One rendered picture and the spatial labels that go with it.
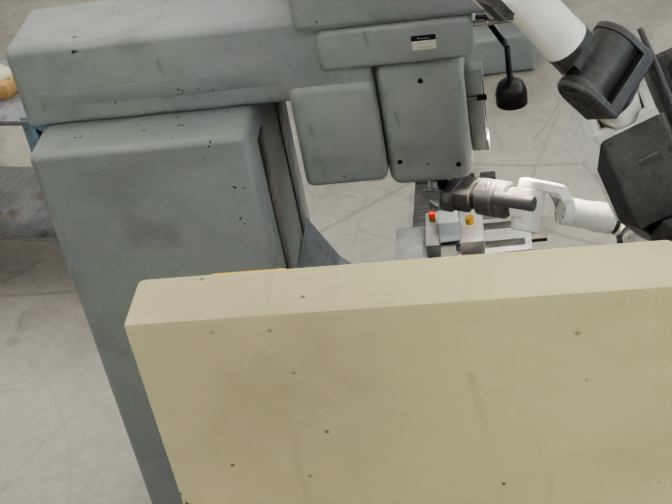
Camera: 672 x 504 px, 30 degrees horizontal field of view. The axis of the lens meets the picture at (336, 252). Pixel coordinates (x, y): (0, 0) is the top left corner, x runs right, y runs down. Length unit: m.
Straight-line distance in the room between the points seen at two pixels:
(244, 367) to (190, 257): 1.93
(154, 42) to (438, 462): 1.85
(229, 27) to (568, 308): 1.87
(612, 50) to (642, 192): 0.27
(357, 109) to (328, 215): 2.47
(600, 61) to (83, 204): 1.21
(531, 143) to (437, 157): 2.67
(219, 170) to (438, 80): 0.51
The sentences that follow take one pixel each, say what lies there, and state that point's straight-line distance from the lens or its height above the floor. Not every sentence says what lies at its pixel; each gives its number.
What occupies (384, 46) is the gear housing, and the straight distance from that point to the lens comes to 2.68.
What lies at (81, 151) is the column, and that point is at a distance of 2.81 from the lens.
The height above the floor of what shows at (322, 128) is 1.50.
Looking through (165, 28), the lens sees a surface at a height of 1.76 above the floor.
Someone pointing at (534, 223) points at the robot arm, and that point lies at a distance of 2.88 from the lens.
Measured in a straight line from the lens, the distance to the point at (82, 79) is 2.85.
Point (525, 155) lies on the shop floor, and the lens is 5.41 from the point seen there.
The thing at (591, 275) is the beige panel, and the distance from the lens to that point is 0.94.
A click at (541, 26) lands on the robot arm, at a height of 1.87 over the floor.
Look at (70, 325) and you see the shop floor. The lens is 4.98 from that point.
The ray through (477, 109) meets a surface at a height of 1.45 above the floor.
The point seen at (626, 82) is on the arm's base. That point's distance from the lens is 2.36.
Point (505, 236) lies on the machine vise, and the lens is 3.24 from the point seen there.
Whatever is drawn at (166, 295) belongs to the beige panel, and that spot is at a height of 2.30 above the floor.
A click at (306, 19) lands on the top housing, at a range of 2.65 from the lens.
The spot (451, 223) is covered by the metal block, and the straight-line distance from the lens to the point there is 3.19.
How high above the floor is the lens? 2.87
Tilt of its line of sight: 35 degrees down
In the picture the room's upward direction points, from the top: 11 degrees counter-clockwise
